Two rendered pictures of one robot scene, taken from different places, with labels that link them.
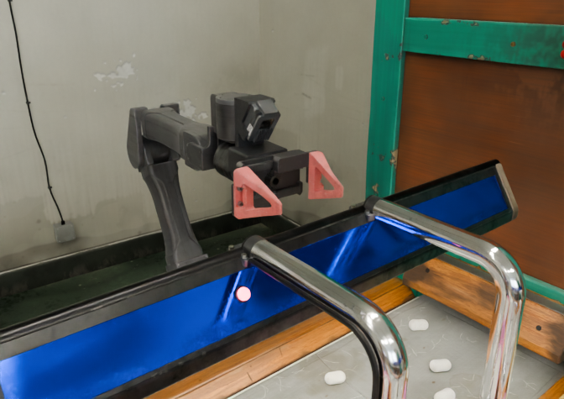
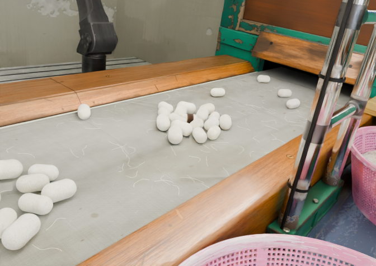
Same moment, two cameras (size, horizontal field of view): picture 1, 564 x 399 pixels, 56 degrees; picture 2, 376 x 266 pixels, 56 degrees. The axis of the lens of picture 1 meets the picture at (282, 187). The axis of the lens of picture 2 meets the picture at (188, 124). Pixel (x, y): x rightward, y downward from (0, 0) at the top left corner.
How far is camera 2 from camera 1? 38 cm
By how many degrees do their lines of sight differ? 13
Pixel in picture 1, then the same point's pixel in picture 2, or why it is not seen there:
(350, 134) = (183, 18)
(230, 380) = (143, 85)
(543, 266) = not seen: hidden behind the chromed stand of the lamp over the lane
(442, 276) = (282, 45)
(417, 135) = not seen: outside the picture
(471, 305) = (302, 60)
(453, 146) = not seen: outside the picture
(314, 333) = (196, 73)
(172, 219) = not seen: outside the picture
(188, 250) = (99, 16)
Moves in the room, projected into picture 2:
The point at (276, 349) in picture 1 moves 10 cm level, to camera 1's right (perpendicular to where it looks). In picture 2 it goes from (173, 75) to (216, 79)
